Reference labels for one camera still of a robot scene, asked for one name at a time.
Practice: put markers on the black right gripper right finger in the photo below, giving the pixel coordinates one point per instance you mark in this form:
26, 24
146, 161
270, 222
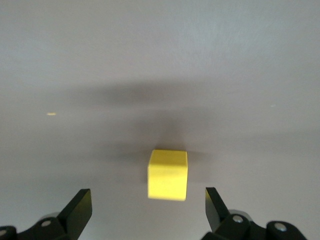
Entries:
217, 215

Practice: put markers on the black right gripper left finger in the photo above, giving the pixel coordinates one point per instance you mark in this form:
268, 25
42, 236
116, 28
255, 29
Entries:
75, 215

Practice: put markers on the yellow block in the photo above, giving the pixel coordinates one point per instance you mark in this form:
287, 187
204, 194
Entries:
167, 177

